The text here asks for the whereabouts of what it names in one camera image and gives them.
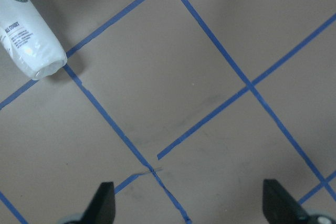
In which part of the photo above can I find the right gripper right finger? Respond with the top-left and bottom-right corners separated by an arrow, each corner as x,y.
262,179 -> 335,224

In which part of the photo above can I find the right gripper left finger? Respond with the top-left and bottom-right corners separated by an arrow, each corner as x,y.
59,182 -> 116,224

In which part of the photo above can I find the clear Wilson tennis ball can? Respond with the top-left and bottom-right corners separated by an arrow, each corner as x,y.
1,0 -> 67,80

